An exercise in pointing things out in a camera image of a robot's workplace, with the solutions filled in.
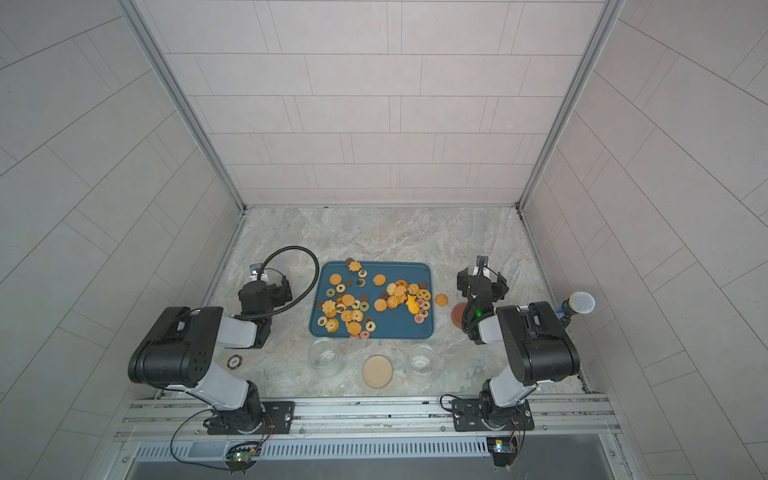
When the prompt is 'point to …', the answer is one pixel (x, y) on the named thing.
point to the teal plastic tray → (395, 323)
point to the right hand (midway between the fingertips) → (482, 267)
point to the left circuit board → (242, 457)
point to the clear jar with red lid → (423, 359)
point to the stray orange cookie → (441, 299)
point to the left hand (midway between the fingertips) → (276, 276)
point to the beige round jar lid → (377, 371)
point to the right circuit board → (503, 450)
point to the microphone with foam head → (579, 302)
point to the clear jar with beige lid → (324, 356)
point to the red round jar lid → (457, 314)
